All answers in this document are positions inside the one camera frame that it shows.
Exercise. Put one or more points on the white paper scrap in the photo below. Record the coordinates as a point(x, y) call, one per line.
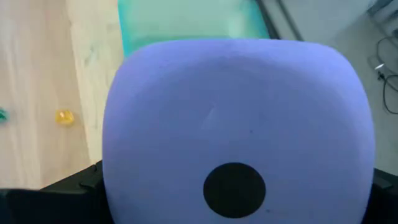
point(379, 66)

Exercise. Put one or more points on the black metal table frame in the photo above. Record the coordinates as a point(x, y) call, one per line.
point(266, 18)

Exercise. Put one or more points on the purple foam die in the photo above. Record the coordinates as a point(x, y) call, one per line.
point(236, 124)

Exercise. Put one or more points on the small yellow die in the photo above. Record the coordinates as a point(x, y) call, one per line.
point(64, 117)

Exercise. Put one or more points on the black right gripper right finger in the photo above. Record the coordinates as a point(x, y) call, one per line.
point(385, 202)

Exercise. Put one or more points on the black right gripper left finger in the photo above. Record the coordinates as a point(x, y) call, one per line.
point(46, 208)

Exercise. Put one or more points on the small green die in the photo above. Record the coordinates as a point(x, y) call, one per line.
point(2, 115)

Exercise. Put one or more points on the teal plastic bin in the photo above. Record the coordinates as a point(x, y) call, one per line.
point(186, 21)

